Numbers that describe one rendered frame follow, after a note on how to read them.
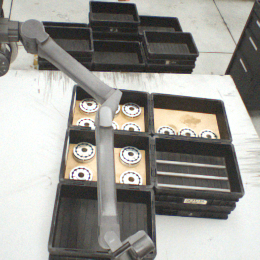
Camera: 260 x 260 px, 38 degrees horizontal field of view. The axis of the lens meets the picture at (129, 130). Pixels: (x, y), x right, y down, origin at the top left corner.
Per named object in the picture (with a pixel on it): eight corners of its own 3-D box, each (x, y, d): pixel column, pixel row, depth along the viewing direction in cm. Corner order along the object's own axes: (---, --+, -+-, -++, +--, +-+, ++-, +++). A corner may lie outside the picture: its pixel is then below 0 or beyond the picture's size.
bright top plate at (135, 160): (119, 162, 173) (119, 161, 172) (120, 145, 179) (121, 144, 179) (140, 165, 173) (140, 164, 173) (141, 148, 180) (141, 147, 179)
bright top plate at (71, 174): (68, 185, 161) (68, 184, 160) (70, 166, 167) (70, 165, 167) (92, 186, 162) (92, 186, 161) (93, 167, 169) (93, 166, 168)
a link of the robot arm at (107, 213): (93, 119, 129) (96, 105, 119) (109, 119, 130) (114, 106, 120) (97, 250, 113) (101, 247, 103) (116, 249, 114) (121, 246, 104)
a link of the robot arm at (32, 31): (128, 108, 132) (133, 96, 123) (103, 135, 127) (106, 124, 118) (34, 32, 137) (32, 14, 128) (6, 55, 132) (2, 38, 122)
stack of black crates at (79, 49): (39, 96, 294) (36, 49, 261) (40, 71, 314) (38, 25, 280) (90, 97, 301) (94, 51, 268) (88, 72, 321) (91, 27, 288)
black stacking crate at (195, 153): (149, 202, 166) (154, 189, 157) (148, 151, 186) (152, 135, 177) (235, 209, 170) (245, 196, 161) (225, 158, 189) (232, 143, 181)
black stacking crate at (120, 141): (58, 195, 162) (58, 181, 153) (66, 143, 182) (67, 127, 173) (149, 202, 166) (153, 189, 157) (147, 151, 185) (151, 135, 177)
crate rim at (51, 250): (46, 253, 135) (46, 251, 133) (58, 184, 155) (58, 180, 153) (156, 260, 138) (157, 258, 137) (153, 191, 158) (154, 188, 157)
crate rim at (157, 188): (153, 191, 159) (154, 188, 157) (151, 137, 179) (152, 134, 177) (244, 198, 162) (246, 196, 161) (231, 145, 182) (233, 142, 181)
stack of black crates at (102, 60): (90, 96, 302) (93, 63, 277) (88, 72, 321) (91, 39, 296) (138, 97, 309) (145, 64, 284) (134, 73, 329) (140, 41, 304)
